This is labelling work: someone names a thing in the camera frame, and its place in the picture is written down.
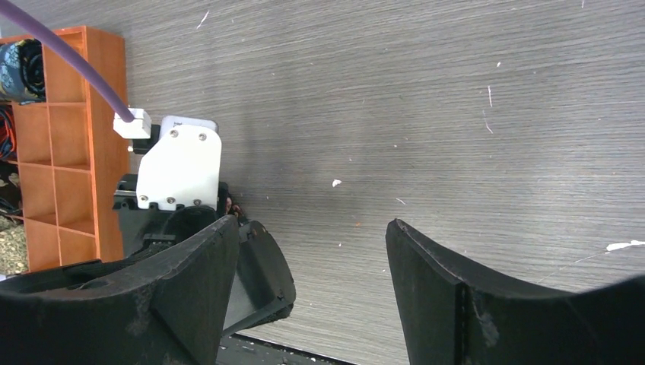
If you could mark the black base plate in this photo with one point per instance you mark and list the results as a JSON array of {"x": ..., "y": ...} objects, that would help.
[{"x": 244, "y": 350}]

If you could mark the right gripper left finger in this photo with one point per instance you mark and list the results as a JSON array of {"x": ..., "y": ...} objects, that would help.
[{"x": 166, "y": 309}]

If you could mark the olive patterned rolled tie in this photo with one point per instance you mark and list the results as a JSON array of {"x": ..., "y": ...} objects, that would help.
[{"x": 13, "y": 247}]

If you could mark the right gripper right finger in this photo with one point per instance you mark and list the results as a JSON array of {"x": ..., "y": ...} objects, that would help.
[{"x": 455, "y": 310}]

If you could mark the orange wooden compartment tray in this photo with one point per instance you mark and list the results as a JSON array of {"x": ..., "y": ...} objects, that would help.
[{"x": 69, "y": 161}]

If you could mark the blue floral rolled tie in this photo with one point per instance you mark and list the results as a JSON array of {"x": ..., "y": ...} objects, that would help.
[{"x": 22, "y": 72}]

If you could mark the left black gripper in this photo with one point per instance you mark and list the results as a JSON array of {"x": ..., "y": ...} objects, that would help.
[{"x": 263, "y": 289}]

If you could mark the black pink floral tie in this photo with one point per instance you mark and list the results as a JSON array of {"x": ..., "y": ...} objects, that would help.
[{"x": 233, "y": 208}]

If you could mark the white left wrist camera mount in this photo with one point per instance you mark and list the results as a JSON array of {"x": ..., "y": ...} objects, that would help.
[{"x": 182, "y": 167}]

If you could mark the orange striped rolled tie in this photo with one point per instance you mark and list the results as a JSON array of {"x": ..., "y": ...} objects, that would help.
[{"x": 8, "y": 134}]

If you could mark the dark patterned rolled tie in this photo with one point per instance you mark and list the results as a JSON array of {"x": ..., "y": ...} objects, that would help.
[{"x": 11, "y": 197}]

